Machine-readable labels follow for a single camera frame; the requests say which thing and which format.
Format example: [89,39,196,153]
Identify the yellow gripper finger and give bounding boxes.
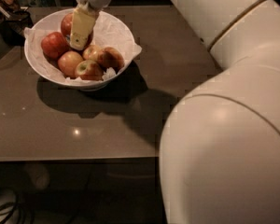
[69,3,99,50]

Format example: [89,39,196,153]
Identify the red apple with sticker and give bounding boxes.
[61,12,93,48]

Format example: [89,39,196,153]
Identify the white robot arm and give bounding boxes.
[159,0,280,224]

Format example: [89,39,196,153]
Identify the yellow-red apple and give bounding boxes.
[75,60,104,81]
[57,51,83,78]
[82,45,102,61]

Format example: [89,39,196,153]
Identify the red apple far left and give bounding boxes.
[41,32,69,60]

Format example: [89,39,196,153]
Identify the red apple right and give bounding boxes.
[97,47,124,71]

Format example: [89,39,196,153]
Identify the yellow-red apple front left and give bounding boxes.
[57,51,83,78]

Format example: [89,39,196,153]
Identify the yellow-red apple front centre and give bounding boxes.
[75,60,104,81]

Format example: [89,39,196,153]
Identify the white bowl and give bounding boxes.
[23,7,136,91]

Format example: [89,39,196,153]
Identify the white tissue paper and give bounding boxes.
[23,9,143,85]

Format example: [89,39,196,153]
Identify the dark bag on chair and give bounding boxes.
[0,0,33,46]

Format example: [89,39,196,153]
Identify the black cables on floor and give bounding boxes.
[0,193,35,224]

